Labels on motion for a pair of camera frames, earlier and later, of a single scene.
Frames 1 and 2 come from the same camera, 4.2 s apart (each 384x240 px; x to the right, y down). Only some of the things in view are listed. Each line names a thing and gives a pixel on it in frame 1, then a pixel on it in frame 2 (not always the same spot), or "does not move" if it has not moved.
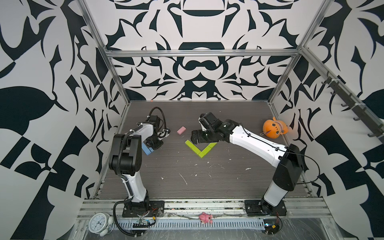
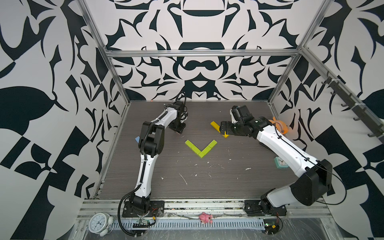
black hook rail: x=360 y=111 does not move
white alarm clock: x=101 y=223 does not move
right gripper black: x=198 y=138 to x=227 y=129
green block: x=193 y=147 does not move
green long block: x=206 y=150 does not move
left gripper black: x=155 y=146 to x=179 y=130
